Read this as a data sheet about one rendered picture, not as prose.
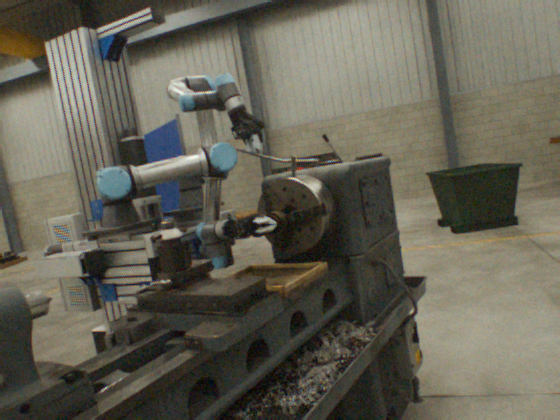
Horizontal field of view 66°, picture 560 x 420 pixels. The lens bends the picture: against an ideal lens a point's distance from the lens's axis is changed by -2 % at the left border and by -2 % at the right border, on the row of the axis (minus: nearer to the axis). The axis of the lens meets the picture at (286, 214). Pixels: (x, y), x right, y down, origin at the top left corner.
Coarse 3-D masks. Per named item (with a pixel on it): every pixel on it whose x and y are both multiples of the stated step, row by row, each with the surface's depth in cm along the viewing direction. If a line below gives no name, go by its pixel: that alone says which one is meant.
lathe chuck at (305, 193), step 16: (288, 192) 177; (304, 192) 173; (320, 192) 174; (288, 208) 186; (304, 224) 175; (320, 224) 172; (272, 240) 185; (288, 240) 181; (304, 240) 177; (320, 240) 176
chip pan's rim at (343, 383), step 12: (408, 276) 235; (420, 276) 232; (420, 288) 219; (408, 300) 201; (396, 312) 189; (408, 312) 203; (396, 324) 188; (384, 336) 175; (372, 348) 163; (360, 360) 153; (348, 372) 144; (360, 372) 153; (336, 384) 137; (348, 384) 145; (324, 396) 128; (336, 396) 137; (312, 408) 123; (324, 408) 130
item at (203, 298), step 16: (144, 288) 142; (160, 288) 137; (192, 288) 130; (208, 288) 127; (224, 288) 124; (240, 288) 121; (256, 288) 125; (144, 304) 135; (160, 304) 131; (176, 304) 128; (192, 304) 124; (208, 304) 121; (224, 304) 118; (240, 304) 118
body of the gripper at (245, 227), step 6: (228, 222) 170; (234, 222) 165; (240, 222) 164; (246, 222) 163; (252, 222) 167; (222, 228) 168; (228, 228) 171; (234, 228) 165; (240, 228) 165; (246, 228) 164; (252, 228) 167; (228, 234) 168; (234, 234) 165; (240, 234) 165; (246, 234) 164; (252, 234) 168
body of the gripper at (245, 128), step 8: (232, 112) 173; (240, 112) 176; (232, 120) 175; (240, 120) 174; (248, 120) 175; (232, 128) 175; (240, 128) 174; (248, 128) 174; (240, 136) 175; (248, 136) 179
